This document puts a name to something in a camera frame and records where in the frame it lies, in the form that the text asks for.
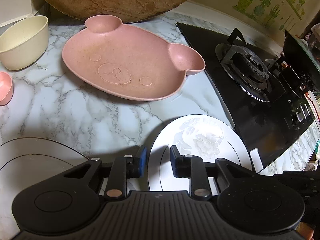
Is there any white floral plate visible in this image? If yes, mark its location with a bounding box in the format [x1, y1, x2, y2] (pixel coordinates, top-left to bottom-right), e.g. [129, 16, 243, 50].
[148, 114, 252, 191]

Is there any pink bear-shaped plate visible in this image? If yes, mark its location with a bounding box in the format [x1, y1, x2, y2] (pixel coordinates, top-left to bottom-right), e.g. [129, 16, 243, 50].
[62, 15, 206, 101]

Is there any small pink heart dish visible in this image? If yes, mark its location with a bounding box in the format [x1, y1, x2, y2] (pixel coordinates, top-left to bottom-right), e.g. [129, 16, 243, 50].
[0, 72, 14, 106]

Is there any cream round bowl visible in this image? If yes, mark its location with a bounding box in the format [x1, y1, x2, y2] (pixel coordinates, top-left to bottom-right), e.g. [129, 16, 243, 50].
[1, 15, 49, 71]

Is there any person's hand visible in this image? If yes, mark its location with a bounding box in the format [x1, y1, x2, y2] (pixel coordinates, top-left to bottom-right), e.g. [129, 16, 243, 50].
[296, 222, 314, 240]

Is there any black gas stove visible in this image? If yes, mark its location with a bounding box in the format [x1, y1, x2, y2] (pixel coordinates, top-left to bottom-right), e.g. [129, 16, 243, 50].
[176, 23, 315, 167]

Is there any black wok pan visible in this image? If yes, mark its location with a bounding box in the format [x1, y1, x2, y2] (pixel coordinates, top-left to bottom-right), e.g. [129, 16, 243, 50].
[276, 30, 319, 98]

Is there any green plant wall sticker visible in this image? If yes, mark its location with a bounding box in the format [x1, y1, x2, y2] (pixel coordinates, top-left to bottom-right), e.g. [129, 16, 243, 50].
[223, 0, 317, 30]

